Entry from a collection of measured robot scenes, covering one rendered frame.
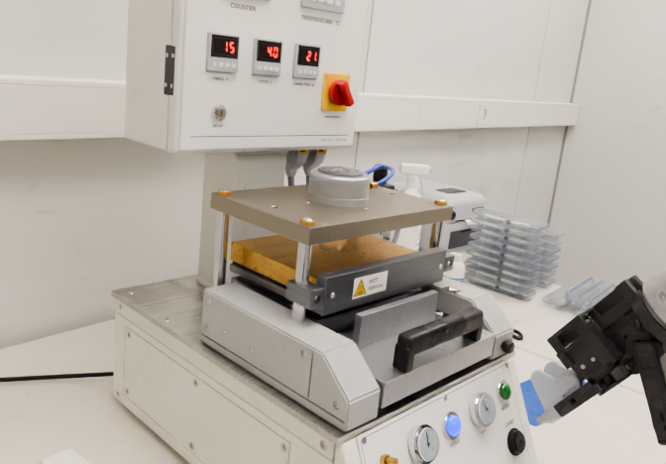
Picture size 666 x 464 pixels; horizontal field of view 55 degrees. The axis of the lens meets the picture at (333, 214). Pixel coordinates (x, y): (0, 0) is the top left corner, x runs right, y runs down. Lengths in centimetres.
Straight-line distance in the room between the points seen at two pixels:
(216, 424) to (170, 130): 36
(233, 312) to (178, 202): 65
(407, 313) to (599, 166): 248
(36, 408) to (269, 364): 44
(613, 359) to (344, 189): 36
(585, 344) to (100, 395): 71
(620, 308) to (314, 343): 33
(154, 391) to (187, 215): 56
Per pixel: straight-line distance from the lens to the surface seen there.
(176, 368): 87
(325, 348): 66
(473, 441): 82
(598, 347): 77
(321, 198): 79
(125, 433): 99
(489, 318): 86
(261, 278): 80
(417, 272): 83
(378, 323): 75
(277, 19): 89
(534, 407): 118
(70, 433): 100
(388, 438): 70
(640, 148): 316
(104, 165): 126
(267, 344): 72
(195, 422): 86
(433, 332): 72
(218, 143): 85
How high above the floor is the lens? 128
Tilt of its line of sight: 13 degrees down
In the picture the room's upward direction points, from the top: 6 degrees clockwise
